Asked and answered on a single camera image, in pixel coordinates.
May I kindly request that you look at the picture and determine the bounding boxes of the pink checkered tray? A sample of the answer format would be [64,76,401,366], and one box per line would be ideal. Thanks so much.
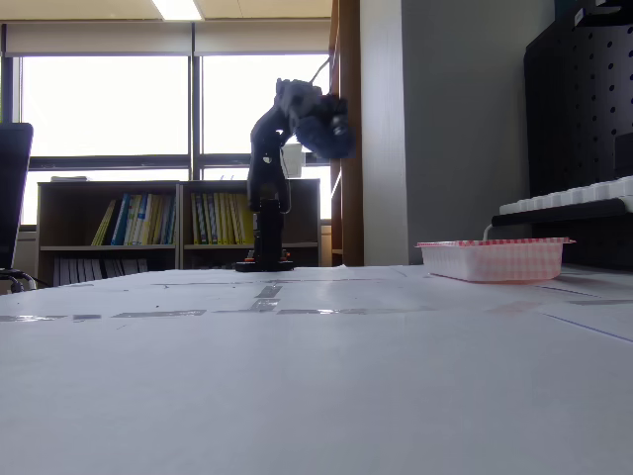
[413,236,577,285]

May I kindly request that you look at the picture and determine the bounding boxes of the white paper sign card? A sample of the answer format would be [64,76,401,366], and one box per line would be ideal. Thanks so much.
[281,142,305,179]

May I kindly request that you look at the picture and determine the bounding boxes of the tall brown wooden shelf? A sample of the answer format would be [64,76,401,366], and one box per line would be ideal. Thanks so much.
[327,0,365,268]

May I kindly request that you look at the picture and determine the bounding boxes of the beige roller blind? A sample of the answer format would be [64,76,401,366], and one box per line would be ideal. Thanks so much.
[3,22,194,57]
[193,22,332,57]

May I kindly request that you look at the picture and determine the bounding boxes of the brown bookshelf with upright books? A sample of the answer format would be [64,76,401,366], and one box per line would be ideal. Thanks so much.
[177,178,321,271]

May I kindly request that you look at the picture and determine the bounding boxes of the ceiling light panel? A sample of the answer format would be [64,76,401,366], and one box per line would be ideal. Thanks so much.
[151,0,205,22]

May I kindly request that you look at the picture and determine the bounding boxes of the long grey tape strip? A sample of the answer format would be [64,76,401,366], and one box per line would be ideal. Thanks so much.
[276,306,437,317]

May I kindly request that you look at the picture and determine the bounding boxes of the blue book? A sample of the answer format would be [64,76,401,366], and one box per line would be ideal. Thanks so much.
[110,193,132,246]

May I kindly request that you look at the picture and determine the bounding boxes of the leaning yellow book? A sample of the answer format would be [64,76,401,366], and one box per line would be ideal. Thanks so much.
[90,199,118,247]

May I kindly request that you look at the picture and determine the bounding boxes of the white keyboard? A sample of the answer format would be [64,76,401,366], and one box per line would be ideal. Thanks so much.
[498,175,633,217]

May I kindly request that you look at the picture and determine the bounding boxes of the black pegboard panel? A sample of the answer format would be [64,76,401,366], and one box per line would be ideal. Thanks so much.
[523,4,633,199]

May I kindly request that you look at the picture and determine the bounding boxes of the brown bookshelf with leaning books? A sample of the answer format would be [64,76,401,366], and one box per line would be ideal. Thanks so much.
[37,180,181,289]

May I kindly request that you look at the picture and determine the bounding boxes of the black keyboard stand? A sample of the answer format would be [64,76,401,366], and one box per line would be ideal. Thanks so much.
[491,197,633,272]

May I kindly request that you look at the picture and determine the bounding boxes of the black box with label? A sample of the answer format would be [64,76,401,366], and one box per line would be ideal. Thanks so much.
[572,0,633,29]

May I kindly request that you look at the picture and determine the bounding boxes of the dark monitor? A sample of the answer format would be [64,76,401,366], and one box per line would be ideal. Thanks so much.
[0,122,35,271]

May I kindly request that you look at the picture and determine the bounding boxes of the metal monitor stand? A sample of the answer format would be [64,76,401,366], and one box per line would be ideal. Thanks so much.
[0,268,39,294]

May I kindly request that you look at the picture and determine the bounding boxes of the thin white gripper cable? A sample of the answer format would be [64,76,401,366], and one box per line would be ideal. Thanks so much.
[308,56,332,84]

